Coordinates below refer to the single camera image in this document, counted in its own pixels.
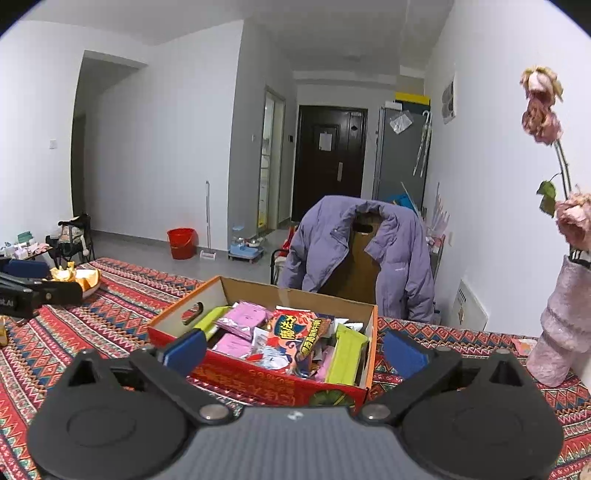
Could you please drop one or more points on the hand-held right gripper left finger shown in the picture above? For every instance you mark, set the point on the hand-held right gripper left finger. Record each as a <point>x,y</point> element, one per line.
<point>184,353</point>

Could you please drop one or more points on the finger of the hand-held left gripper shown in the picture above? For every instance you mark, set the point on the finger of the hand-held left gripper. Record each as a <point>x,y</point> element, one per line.
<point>25,268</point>
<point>69,291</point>

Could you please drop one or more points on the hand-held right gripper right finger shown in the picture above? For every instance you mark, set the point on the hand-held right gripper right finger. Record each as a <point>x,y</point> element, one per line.
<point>406,353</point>

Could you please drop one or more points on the green snack packet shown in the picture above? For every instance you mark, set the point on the green snack packet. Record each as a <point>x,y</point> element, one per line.
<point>213,318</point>
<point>346,355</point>

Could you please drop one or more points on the pink snack packet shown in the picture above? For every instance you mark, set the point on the pink snack packet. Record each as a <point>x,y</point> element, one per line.
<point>327,364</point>
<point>244,316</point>
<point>235,345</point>

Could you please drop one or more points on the red cardboard box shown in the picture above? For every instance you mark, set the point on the red cardboard box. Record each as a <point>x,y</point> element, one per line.
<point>240,378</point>

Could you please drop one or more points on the white grey snack packet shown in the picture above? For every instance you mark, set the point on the white grey snack packet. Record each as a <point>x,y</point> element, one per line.
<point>348,323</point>

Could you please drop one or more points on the red printed snack bag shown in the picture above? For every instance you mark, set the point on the red printed snack bag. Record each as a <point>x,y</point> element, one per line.
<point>295,339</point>

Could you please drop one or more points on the pile of orange peels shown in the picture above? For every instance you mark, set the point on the pile of orange peels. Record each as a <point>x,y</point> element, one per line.
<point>64,273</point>

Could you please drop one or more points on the cluttered side table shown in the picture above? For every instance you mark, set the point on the cluttered side table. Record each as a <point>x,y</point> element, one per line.
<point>23,248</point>

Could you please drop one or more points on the purple padded jacket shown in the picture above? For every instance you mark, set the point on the purple padded jacket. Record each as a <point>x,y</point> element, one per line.
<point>406,263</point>

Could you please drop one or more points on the brown wooden chair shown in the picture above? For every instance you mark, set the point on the brown wooden chair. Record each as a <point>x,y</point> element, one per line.
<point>360,265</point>

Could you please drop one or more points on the red bucket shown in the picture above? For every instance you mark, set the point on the red bucket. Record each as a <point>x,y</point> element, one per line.
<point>180,243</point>

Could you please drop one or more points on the pink paper card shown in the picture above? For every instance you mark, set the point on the pink paper card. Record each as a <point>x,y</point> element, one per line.
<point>525,346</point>

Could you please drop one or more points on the blue white pet feeder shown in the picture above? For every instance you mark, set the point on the blue white pet feeder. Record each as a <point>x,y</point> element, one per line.
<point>244,247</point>

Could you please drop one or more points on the small storage rack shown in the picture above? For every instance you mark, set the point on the small storage rack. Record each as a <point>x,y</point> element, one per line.
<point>434,230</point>

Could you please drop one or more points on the black red trolley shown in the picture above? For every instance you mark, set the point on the black red trolley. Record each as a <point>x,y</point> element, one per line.
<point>279,263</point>

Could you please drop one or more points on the white mop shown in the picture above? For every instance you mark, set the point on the white mop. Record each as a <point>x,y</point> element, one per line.
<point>207,217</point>

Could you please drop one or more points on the pink textured vase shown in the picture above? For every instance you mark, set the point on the pink textured vase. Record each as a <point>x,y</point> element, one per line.
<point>558,332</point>

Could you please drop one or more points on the grey refrigerator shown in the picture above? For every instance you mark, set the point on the grey refrigerator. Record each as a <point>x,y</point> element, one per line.
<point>397,166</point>

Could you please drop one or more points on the black entrance door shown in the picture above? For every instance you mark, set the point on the black entrance door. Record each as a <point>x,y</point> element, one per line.
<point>346,157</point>

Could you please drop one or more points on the clear folded umbrella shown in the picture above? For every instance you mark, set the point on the clear folded umbrella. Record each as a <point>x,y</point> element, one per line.
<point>424,143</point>

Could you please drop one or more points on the glass sliding door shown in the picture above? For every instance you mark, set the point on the glass sliding door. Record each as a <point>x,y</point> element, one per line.
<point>272,157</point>

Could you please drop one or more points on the white paper note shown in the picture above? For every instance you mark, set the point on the white paper note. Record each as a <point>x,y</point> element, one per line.
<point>325,141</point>

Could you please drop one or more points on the clear plastic bag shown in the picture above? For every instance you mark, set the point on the clear plastic bag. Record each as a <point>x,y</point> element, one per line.
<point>400,122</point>

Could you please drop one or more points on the yellow black box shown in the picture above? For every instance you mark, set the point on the yellow black box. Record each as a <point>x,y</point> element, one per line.
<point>413,99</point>

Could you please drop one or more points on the bunch of dried pink roses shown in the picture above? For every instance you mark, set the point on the bunch of dried pink roses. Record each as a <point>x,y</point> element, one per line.
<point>542,120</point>

